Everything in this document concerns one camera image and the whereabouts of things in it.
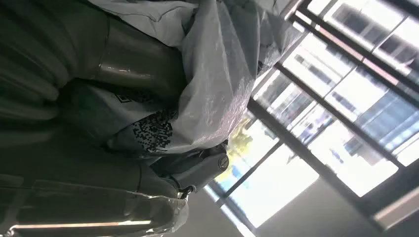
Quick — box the dark-framed window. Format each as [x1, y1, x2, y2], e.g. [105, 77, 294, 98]
[203, 0, 419, 237]

